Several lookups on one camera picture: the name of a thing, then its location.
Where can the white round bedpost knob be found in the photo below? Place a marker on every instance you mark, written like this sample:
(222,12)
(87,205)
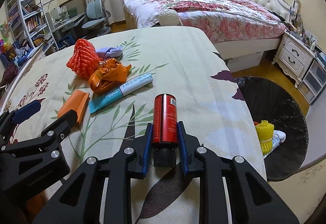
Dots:
(169,17)

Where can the teal white tube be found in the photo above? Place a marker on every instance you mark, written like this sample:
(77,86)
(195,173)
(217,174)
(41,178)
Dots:
(119,92)

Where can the orange crumpled ribbon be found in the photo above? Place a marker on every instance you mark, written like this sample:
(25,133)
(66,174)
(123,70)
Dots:
(111,74)

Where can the red cylindrical can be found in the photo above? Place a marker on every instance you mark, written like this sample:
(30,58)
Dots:
(164,136)

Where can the yellow foam fruit net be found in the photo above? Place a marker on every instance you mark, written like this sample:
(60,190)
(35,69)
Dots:
(265,131)

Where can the plastic drawer unit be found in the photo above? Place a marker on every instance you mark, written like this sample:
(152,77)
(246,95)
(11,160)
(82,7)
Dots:
(313,82)

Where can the orange folded paper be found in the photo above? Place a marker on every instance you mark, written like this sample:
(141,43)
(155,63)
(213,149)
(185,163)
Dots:
(77,102)

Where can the bed with floral quilt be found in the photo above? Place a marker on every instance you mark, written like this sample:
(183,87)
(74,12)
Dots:
(240,30)

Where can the white bookshelf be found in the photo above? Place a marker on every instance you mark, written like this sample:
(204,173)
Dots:
(29,25)

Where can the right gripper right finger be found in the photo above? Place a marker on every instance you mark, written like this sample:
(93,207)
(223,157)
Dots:
(231,190)

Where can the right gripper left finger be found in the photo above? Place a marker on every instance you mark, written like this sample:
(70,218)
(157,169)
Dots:
(79,199)

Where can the red foam fruit net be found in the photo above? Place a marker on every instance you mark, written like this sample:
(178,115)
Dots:
(84,61)

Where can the study desk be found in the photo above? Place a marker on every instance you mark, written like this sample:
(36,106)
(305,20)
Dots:
(65,27)

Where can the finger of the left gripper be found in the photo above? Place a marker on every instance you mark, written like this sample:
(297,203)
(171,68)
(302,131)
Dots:
(18,116)
(56,132)

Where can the black trash bag bin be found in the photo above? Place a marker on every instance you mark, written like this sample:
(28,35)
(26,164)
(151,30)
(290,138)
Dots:
(268,101)

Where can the white nightstand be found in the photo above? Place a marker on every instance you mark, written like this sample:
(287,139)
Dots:
(294,57)

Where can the floral bedspread table cover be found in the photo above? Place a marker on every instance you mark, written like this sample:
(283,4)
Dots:
(184,63)

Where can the grey desk chair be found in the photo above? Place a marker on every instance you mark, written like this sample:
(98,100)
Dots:
(98,17)

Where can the purple crumpled cloth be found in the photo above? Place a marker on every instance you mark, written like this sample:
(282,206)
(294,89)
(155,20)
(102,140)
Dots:
(110,52)

